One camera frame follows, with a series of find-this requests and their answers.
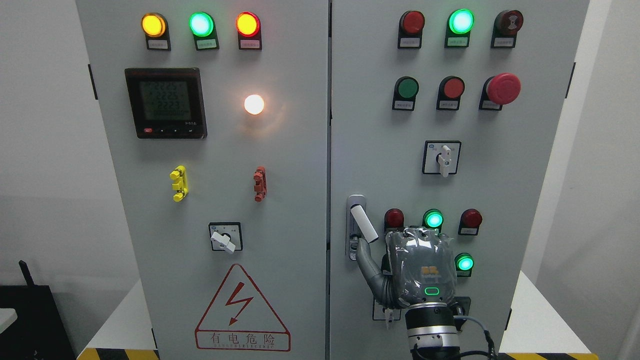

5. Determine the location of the dark red buzzer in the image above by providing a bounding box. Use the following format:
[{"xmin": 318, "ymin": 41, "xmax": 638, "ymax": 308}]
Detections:
[{"xmin": 490, "ymin": 10, "xmax": 524, "ymax": 49}]

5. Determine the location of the white selector switch upper right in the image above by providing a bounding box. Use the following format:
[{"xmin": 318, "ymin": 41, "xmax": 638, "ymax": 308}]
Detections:
[{"xmin": 422, "ymin": 140, "xmax": 462, "ymax": 178}]

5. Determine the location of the green indicator light lower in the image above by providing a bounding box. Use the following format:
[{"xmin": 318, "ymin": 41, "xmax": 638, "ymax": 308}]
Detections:
[{"xmin": 454, "ymin": 252, "xmax": 474, "ymax": 278}]

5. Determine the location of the yellow terminal block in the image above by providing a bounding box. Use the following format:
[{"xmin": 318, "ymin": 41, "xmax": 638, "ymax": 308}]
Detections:
[{"xmin": 169, "ymin": 165, "xmax": 189, "ymax": 202}]

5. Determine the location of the red indicator light middle left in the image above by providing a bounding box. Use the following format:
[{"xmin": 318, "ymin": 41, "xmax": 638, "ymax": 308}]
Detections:
[{"xmin": 384, "ymin": 208, "xmax": 405, "ymax": 233}]

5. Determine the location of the red indicator light top right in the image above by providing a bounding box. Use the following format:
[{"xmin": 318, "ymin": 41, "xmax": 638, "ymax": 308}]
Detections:
[{"xmin": 397, "ymin": 10, "xmax": 425, "ymax": 49}]

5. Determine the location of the red electric warning sticker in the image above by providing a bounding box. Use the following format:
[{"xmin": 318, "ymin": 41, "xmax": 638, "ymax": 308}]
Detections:
[{"xmin": 194, "ymin": 263, "xmax": 291, "ymax": 352}]

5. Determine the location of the red push button upper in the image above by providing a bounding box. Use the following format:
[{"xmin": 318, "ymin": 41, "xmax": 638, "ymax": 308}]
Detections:
[{"xmin": 436, "ymin": 76, "xmax": 466, "ymax": 111}]

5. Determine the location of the green indicator light top right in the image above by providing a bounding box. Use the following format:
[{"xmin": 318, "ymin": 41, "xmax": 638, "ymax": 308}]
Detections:
[{"xmin": 445, "ymin": 8, "xmax": 474, "ymax": 48}]

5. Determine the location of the white selector switch lower right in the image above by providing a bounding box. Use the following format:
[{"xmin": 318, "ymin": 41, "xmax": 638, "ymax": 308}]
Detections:
[{"xmin": 371, "ymin": 300, "xmax": 402, "ymax": 330}]

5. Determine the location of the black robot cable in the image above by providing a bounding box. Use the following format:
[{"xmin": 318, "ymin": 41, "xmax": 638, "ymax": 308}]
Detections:
[{"xmin": 452, "ymin": 310, "xmax": 501, "ymax": 360}]

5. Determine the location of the white selector switch left door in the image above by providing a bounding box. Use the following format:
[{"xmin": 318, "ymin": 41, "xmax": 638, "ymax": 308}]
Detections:
[{"xmin": 208, "ymin": 222, "xmax": 243, "ymax": 255}]

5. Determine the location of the white glowing indicator light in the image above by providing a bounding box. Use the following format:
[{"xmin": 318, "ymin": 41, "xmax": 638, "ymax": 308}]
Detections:
[{"xmin": 243, "ymin": 93, "xmax": 265, "ymax": 116}]

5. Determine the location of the silver door handle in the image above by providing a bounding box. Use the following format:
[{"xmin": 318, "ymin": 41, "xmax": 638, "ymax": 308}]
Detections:
[{"xmin": 345, "ymin": 194, "xmax": 379, "ymax": 261}]

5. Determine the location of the black box at left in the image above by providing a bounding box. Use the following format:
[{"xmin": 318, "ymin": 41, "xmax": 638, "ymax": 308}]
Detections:
[{"xmin": 0, "ymin": 260, "xmax": 76, "ymax": 360}]

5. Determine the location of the red indicator light middle right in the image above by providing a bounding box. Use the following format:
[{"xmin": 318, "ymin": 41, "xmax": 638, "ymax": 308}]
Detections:
[{"xmin": 457, "ymin": 208, "xmax": 483, "ymax": 236}]

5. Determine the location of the black rotary selector switch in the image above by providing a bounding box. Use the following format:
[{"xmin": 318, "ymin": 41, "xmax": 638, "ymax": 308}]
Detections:
[{"xmin": 448, "ymin": 296, "xmax": 471, "ymax": 332}]

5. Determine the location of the grey cabinet door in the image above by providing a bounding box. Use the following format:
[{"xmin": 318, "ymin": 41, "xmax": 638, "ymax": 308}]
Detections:
[
  {"xmin": 77, "ymin": 0, "xmax": 330, "ymax": 360},
  {"xmin": 327, "ymin": 0, "xmax": 589, "ymax": 360}
]

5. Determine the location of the red emergency stop button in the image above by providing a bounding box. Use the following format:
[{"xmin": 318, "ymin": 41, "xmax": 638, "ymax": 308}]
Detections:
[{"xmin": 478, "ymin": 72, "xmax": 522, "ymax": 111}]

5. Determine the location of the black digital power meter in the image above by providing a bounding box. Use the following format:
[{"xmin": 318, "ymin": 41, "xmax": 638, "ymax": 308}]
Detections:
[{"xmin": 125, "ymin": 67, "xmax": 208, "ymax": 139}]

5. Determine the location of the yellow indicator light top left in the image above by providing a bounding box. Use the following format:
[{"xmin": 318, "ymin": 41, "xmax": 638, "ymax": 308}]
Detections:
[{"xmin": 141, "ymin": 13, "xmax": 171, "ymax": 51}]

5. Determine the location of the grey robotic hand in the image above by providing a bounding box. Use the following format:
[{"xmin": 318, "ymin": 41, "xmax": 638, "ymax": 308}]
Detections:
[{"xmin": 356, "ymin": 227, "xmax": 457, "ymax": 309}]

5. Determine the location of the white selector switch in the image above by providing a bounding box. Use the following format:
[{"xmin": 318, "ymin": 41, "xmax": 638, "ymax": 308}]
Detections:
[
  {"xmin": 371, "ymin": 300, "xmax": 402, "ymax": 330},
  {"xmin": 422, "ymin": 140, "xmax": 462, "ymax": 178}
]

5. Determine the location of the red indicator light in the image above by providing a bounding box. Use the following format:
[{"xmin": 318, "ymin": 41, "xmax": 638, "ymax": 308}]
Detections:
[
  {"xmin": 457, "ymin": 208, "xmax": 483, "ymax": 236},
  {"xmin": 236, "ymin": 11, "xmax": 263, "ymax": 51},
  {"xmin": 384, "ymin": 208, "xmax": 405, "ymax": 233},
  {"xmin": 397, "ymin": 10, "xmax": 425, "ymax": 49}
]

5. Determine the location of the green indicator light top left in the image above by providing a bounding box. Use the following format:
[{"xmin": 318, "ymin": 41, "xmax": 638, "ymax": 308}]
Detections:
[{"xmin": 189, "ymin": 11, "xmax": 219, "ymax": 51}]

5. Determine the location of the red terminal block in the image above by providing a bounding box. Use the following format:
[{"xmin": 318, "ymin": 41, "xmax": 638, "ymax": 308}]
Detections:
[{"xmin": 253, "ymin": 166, "xmax": 268, "ymax": 203}]

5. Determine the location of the red indicator light top left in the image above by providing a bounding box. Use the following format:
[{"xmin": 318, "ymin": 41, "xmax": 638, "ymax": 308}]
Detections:
[{"xmin": 236, "ymin": 11, "xmax": 263, "ymax": 51}]

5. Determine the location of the green indicator light middle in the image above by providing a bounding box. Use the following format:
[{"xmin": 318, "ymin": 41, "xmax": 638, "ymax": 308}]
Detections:
[{"xmin": 422, "ymin": 208, "xmax": 444, "ymax": 233}]

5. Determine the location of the green push button upper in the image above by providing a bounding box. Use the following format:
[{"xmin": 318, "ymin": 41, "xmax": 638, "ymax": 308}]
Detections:
[{"xmin": 391, "ymin": 76, "xmax": 419, "ymax": 111}]

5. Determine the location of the green indicator light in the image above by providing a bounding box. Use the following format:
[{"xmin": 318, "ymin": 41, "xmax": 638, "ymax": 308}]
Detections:
[
  {"xmin": 454, "ymin": 252, "xmax": 474, "ymax": 278},
  {"xmin": 445, "ymin": 8, "xmax": 474, "ymax": 48},
  {"xmin": 189, "ymin": 11, "xmax": 219, "ymax": 51},
  {"xmin": 422, "ymin": 208, "xmax": 444, "ymax": 233}
]

